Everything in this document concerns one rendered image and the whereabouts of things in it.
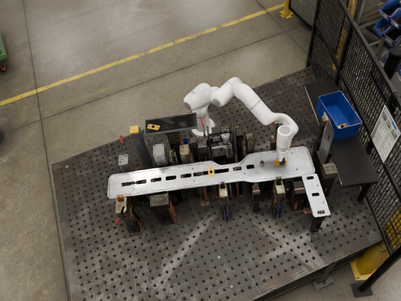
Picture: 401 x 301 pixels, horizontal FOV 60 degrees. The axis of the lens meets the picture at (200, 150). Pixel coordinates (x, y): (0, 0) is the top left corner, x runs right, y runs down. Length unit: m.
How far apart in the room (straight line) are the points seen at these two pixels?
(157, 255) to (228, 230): 0.52
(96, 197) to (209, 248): 0.97
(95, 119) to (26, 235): 1.49
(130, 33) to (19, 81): 1.66
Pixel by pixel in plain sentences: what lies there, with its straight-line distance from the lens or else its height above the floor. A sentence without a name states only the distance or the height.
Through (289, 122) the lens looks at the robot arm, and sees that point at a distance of 2.14.
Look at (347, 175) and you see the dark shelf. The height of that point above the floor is 1.03.
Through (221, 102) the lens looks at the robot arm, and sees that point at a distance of 2.14.
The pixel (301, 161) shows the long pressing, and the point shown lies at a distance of 2.37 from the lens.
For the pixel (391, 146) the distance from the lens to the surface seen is 2.18.
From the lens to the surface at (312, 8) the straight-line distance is 4.69.
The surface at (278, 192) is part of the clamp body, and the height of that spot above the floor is 1.04.
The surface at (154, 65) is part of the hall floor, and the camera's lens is 4.71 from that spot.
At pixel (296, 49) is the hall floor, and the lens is 4.73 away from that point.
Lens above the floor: 2.96
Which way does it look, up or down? 54 degrees down
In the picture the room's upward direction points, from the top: 12 degrees counter-clockwise
